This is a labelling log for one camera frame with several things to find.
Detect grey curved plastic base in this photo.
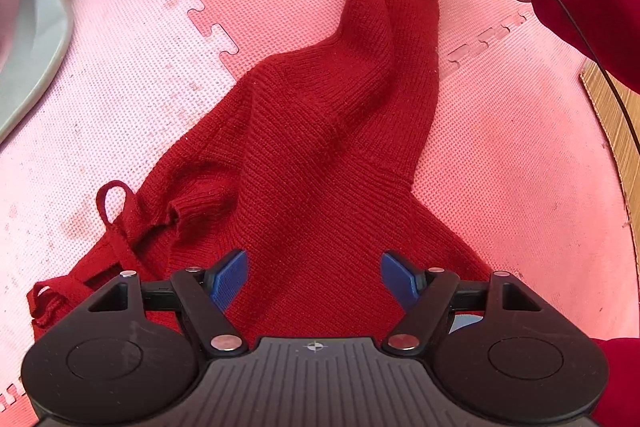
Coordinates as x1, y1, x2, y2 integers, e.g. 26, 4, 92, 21
0, 0, 75, 144

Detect red knit sweater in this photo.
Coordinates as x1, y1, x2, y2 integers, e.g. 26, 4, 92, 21
27, 0, 493, 343

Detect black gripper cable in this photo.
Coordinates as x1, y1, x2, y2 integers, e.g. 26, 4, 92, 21
487, 0, 640, 168

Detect woven bamboo mat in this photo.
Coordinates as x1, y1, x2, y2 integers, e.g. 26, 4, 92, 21
579, 57, 640, 230

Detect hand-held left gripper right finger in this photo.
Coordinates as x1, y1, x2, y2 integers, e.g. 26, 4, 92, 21
381, 251, 548, 355

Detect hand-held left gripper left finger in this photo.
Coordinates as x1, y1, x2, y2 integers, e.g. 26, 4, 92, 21
82, 250, 249, 355

